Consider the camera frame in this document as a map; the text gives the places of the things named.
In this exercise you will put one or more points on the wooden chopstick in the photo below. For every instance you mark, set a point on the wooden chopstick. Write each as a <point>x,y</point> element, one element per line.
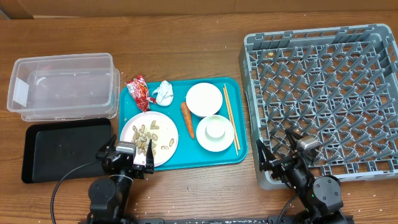
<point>230,120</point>
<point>235,132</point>

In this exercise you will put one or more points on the teal plastic tray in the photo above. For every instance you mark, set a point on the teal plastic tray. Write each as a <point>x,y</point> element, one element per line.
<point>189,153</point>

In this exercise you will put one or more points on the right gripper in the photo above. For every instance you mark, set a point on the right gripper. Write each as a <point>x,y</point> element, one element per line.
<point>282,165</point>

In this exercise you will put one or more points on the white tissue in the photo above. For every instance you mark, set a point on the white tissue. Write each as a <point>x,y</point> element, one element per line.
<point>164,94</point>

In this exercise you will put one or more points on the white cup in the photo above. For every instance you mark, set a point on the white cup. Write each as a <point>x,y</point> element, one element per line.
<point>215,130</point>

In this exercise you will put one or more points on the grey plastic dish rack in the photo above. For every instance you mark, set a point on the grey plastic dish rack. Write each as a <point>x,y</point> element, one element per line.
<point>337,84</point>

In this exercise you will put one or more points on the black plastic tray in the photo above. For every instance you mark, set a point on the black plastic tray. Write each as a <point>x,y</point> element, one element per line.
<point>53,149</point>

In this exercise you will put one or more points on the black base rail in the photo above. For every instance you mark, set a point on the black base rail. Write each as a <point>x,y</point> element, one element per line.
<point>211,221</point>

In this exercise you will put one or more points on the pile of peanuts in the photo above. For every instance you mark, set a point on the pile of peanuts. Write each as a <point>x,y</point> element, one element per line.
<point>162,138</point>

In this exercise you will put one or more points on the red snack wrapper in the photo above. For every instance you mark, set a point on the red snack wrapper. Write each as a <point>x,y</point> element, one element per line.
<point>139,91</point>

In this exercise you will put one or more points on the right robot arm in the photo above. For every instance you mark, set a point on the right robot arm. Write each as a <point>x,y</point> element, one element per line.
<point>320,196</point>

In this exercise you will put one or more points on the orange carrot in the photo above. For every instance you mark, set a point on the orange carrot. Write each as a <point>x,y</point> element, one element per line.
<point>188,119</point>

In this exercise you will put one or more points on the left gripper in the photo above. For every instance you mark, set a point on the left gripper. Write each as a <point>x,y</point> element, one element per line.
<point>137,172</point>

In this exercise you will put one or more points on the pink-rimmed white bowl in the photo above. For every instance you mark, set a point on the pink-rimmed white bowl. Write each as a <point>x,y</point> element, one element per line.
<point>211,144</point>

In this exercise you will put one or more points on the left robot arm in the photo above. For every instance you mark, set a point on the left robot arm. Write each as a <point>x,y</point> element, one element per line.
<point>109,195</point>

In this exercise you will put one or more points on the white plate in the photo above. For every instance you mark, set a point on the white plate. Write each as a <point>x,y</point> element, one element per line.
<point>127,132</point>

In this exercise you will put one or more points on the clear plastic bin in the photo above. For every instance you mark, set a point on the clear plastic bin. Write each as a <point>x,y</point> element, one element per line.
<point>64,87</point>

